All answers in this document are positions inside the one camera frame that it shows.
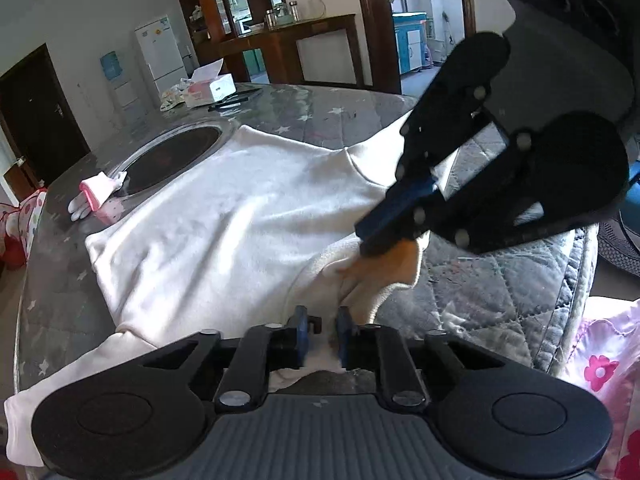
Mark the black scissors on table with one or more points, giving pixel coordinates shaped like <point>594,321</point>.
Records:
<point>234,100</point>

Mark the dark wooden door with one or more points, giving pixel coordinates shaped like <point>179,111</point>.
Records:
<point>37,119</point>

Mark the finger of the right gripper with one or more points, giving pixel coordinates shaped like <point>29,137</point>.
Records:
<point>572,172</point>
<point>450,112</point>

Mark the pink polka dot play tent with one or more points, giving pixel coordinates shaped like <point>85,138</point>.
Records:
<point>18,229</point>

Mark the white refrigerator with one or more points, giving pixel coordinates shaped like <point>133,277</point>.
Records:
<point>161,59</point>

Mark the pink floral cloth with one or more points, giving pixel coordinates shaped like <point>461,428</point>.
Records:
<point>604,359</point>

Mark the white sweatshirt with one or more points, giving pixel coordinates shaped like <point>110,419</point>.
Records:
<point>262,226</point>

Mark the white pink glove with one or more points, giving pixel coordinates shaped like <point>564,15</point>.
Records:
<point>93,194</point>

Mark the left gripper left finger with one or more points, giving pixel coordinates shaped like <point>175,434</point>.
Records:
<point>262,350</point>

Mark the grey star quilted mat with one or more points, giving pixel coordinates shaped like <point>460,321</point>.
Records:
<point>524,303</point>

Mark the white tissue box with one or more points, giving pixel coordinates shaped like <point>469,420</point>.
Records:
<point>208,85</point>

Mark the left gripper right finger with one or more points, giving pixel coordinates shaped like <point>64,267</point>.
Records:
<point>382,351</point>

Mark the black round table inset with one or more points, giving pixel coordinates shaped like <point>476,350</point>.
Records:
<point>166,157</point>

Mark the blue water dispenser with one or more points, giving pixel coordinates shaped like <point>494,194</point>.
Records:
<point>125,97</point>

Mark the dark wooden sideboard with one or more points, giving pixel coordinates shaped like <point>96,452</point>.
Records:
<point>281,55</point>

